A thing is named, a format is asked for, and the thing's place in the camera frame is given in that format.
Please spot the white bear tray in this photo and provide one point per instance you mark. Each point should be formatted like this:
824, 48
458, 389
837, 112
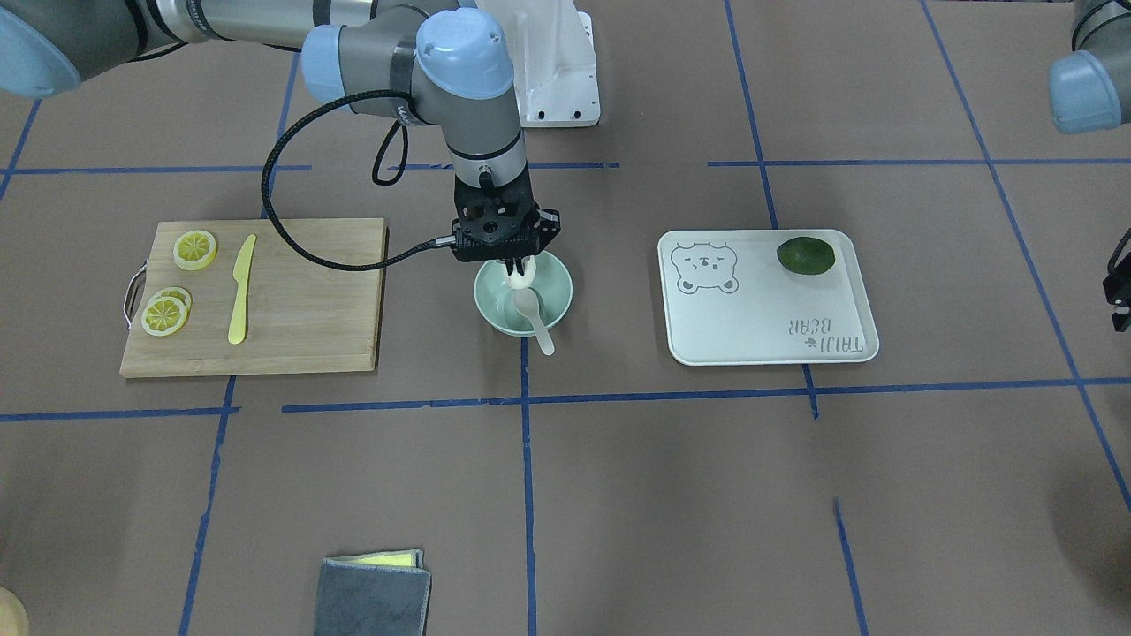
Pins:
729, 302

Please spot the light green bowl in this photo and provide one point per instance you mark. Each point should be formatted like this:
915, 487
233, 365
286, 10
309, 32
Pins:
552, 283

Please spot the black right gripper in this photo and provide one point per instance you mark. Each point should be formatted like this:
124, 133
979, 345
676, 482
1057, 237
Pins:
550, 222

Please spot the grey yellow folded cloth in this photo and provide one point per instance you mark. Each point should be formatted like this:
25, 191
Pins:
382, 593

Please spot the bamboo cutting board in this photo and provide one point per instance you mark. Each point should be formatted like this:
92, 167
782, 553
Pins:
301, 318

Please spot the white plastic spoon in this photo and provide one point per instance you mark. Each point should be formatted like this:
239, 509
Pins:
529, 306

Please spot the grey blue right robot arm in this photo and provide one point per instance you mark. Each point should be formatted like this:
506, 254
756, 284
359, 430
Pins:
418, 63

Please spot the lemon slice top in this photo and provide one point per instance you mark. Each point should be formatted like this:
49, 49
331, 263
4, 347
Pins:
194, 250

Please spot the yellow plastic knife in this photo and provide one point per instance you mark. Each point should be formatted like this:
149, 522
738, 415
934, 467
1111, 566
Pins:
241, 274

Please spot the white steamed bun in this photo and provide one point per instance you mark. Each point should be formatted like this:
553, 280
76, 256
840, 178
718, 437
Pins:
519, 282

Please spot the wooden round object corner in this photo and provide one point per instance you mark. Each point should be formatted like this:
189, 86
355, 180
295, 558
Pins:
14, 619

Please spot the lemon slice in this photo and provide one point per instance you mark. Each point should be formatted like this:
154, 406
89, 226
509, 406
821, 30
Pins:
194, 250
177, 292
164, 316

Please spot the lemon slice behind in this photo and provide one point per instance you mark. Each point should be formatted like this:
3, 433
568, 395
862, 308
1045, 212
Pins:
177, 292

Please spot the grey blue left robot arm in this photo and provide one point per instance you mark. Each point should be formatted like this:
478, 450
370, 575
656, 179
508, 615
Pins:
1089, 89

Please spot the dark green avocado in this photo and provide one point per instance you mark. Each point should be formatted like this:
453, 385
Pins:
805, 255

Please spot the lemon slice front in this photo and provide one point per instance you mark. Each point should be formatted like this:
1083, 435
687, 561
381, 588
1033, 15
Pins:
164, 316

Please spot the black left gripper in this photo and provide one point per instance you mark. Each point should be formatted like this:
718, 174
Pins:
1119, 289

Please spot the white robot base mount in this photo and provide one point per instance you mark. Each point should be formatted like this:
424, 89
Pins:
556, 69

